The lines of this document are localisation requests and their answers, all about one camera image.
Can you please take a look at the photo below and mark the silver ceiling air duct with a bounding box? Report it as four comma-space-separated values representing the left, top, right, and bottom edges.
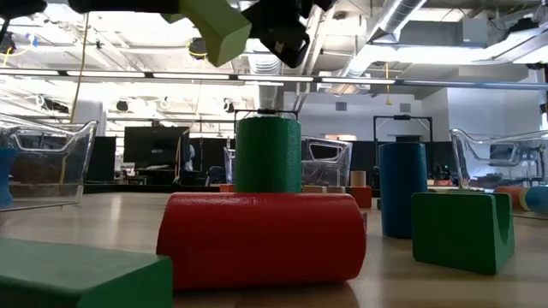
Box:
247, 55, 286, 111

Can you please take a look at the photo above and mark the black ceiling speaker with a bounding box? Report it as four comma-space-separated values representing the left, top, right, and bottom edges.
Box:
187, 37, 210, 61

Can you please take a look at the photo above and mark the short pink plank block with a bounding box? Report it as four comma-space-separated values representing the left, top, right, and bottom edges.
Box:
350, 186, 373, 210

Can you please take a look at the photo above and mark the yellow hanging cable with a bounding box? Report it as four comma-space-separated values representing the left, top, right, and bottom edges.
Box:
68, 12, 92, 125

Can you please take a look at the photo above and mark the small light green block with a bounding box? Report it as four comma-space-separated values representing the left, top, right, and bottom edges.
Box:
161, 0, 253, 68

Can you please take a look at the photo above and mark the blue arch block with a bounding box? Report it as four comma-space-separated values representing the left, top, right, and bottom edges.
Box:
0, 147, 18, 206

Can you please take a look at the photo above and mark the clear plastic bin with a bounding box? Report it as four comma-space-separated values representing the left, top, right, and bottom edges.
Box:
449, 127, 548, 217
0, 113, 98, 213
223, 135, 354, 189

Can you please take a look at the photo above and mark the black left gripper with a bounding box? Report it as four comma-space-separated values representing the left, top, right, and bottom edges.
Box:
241, 0, 339, 69

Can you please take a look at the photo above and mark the red cylinder block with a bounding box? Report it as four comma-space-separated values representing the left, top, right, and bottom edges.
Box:
156, 192, 368, 292
494, 186, 526, 210

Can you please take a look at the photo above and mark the large green block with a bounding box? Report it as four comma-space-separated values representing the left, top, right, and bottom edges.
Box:
411, 192, 516, 275

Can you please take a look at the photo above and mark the long ceiling light strip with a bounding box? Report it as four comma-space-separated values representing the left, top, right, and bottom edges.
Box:
0, 68, 399, 86

